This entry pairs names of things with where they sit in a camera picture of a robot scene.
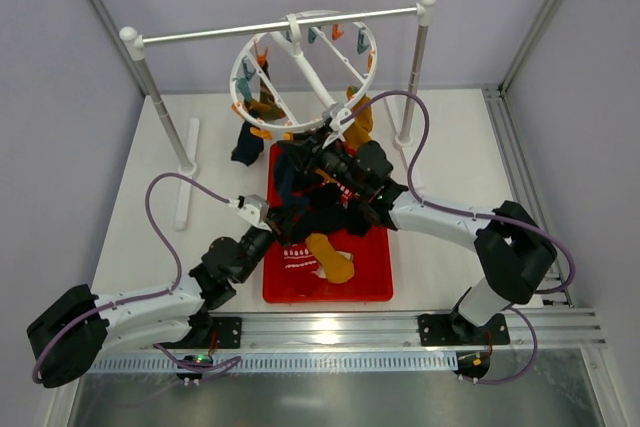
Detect navy teal sock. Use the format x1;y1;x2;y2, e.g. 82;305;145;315
273;151;310;209

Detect yellow sock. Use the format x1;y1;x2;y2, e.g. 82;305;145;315
344;85;374;153

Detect navy blue sock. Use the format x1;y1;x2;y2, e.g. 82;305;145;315
231;122;264;166

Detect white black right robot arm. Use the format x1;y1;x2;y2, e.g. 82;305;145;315
277;135;557;344

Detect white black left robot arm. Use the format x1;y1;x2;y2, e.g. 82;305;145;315
26;207;297;388

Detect white round clip hanger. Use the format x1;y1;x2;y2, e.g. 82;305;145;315
229;10;378;140

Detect black sock in bin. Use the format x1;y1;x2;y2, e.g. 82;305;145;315
289;183;372;244

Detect red white patterned sock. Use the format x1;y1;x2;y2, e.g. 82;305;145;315
283;234;354;295

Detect olive orange hanging sock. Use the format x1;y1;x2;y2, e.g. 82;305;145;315
242;80;286;141

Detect mustard sock in bin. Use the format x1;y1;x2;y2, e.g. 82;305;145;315
305;233;355;284

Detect red plastic bin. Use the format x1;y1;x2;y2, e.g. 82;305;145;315
262;145;393;304

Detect white metal drying rack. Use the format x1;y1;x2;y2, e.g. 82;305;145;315
119;0;438;231

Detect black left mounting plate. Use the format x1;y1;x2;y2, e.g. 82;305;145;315
162;314;243;350

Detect black mounting plate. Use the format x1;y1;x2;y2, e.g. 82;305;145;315
162;314;243;350
417;312;511;347

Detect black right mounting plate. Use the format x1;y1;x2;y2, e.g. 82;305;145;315
417;312;511;347

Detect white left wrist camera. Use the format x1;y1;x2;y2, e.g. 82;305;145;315
236;195;269;230

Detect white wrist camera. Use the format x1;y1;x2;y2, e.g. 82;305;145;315
322;103;354;148
236;195;269;230

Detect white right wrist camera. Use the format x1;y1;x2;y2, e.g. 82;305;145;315
322;103;354;148

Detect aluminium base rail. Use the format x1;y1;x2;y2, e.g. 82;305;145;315
62;309;608;354

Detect aluminium frame rail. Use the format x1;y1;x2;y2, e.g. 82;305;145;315
482;0;596;308

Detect white slotted cable duct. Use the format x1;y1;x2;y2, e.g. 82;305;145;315
89;351;458;374

